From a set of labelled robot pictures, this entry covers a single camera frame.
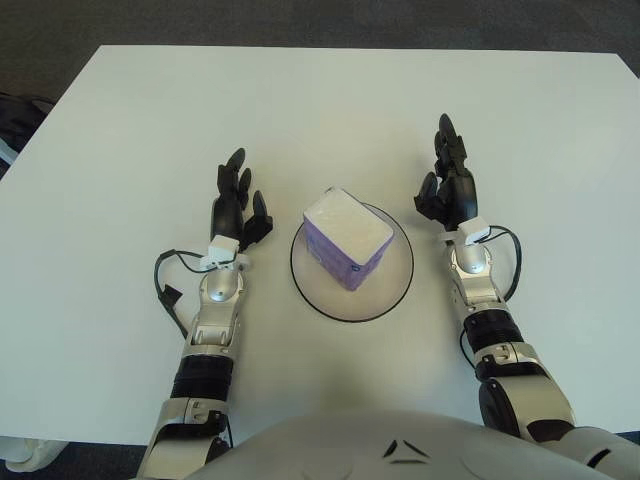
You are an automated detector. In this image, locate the white plate with black rim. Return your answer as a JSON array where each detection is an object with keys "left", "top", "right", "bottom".
[{"left": 289, "top": 204, "right": 416, "bottom": 324}]

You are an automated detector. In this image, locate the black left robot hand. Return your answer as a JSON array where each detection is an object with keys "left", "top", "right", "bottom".
[{"left": 210, "top": 147, "right": 274, "bottom": 251}]

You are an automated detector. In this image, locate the grey robot torso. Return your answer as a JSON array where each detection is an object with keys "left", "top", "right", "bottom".
[{"left": 199, "top": 407, "right": 591, "bottom": 480}]

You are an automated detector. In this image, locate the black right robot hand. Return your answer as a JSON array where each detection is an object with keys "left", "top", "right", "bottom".
[{"left": 413, "top": 112, "right": 479, "bottom": 236}]

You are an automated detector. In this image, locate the white rounded base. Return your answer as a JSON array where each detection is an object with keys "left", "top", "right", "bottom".
[{"left": 0, "top": 435, "right": 69, "bottom": 474}]

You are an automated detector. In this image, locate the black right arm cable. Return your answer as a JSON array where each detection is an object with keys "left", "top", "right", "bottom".
[{"left": 487, "top": 225, "right": 521, "bottom": 301}]

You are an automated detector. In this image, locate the black bag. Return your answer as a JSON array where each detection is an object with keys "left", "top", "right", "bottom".
[{"left": 0, "top": 92, "right": 56, "bottom": 151}]

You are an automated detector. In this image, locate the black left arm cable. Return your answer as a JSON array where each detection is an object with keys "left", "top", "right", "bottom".
[{"left": 153, "top": 248, "right": 234, "bottom": 339}]

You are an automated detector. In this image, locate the purple tissue paper pack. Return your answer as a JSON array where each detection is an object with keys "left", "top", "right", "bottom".
[{"left": 302, "top": 186, "right": 394, "bottom": 292}]

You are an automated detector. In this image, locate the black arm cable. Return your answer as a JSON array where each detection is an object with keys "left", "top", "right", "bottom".
[
  {"left": 153, "top": 248, "right": 234, "bottom": 339},
  {"left": 487, "top": 225, "right": 521, "bottom": 301}
]

